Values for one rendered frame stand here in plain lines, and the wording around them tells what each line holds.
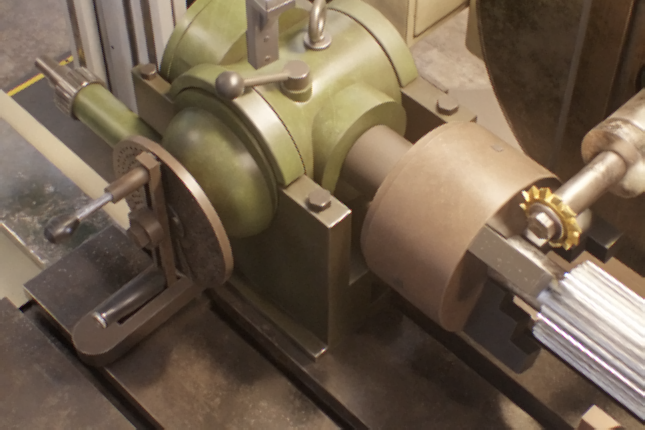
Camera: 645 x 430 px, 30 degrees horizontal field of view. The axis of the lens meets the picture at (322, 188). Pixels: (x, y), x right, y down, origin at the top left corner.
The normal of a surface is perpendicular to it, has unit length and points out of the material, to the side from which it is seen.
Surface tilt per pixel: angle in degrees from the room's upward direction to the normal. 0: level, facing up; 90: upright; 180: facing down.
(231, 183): 59
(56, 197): 0
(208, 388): 0
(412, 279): 84
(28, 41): 0
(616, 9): 90
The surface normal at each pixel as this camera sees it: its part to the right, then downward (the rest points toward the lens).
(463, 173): -0.11, -0.56
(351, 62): 0.36, -0.27
